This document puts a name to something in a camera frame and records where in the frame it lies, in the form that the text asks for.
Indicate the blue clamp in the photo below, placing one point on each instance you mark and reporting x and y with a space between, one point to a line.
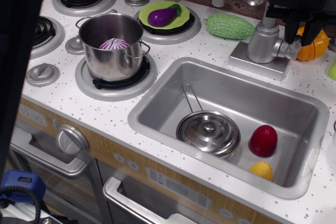
15 179

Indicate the silver faucet lever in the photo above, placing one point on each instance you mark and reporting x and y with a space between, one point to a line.
282 49

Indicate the steel saucepan with lid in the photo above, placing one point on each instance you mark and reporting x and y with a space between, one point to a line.
206 130

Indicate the front right stove burner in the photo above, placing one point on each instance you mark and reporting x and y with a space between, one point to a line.
118 91

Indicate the light green toy object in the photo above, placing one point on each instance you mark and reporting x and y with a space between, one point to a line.
332 71

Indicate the green toy bitter melon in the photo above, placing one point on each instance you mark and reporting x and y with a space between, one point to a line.
228 26

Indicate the purple toy eggplant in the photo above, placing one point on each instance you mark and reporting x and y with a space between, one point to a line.
163 17

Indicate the silver toy faucet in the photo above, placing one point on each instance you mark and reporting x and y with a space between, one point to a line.
256 56

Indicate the silver oven door handle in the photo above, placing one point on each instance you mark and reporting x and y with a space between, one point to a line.
36 147

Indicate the yellow toy corn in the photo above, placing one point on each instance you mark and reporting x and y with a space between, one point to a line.
262 169

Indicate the green plate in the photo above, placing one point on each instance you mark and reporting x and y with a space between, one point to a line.
178 22

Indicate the steel stock pot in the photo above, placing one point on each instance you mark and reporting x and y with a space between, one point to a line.
112 65

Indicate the silver toy sink basin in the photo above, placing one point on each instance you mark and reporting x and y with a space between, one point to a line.
299 120

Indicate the grey stove knob middle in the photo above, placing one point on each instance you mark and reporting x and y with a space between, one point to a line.
74 46

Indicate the front left stove burner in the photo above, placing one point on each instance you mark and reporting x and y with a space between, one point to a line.
48 36

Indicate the silver dishwasher door handle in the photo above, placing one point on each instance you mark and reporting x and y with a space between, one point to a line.
110 191

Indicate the red toy egg shape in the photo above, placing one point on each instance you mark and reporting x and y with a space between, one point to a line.
263 141

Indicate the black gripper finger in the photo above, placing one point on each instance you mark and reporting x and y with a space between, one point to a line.
311 30
291 27

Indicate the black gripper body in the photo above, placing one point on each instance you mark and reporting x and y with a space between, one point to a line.
303 10

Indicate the purple white toy onion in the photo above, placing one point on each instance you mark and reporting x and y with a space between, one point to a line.
114 44

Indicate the orange toy pumpkin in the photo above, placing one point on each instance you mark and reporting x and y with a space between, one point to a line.
314 50

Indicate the grey stove knob front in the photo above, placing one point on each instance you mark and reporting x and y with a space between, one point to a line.
42 75

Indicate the silver oven dial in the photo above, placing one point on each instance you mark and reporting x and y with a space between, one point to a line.
70 141

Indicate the back right stove burner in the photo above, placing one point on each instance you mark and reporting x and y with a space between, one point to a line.
175 36

